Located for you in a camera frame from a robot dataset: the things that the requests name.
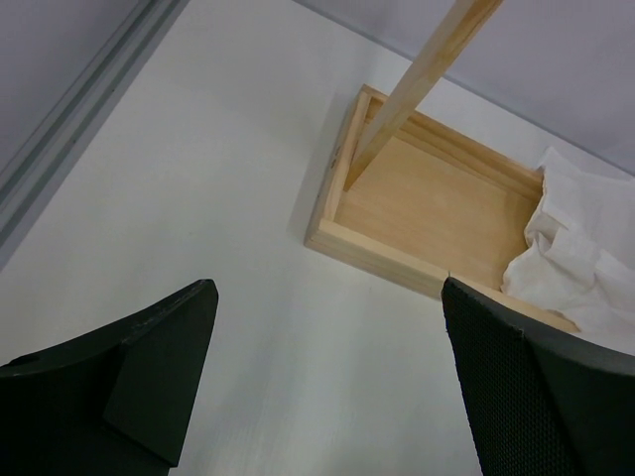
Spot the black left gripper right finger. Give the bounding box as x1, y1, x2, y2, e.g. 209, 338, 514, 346
442, 278, 634, 475

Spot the aluminium frame post left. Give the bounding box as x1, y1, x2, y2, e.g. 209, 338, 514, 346
1, 1, 187, 263

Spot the white shirt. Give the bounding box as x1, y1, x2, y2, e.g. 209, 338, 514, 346
502, 148, 634, 354

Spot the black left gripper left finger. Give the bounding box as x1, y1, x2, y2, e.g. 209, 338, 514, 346
1, 280, 218, 475

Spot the wooden clothes rack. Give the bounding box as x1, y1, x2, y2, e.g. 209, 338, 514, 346
305, 1, 575, 332

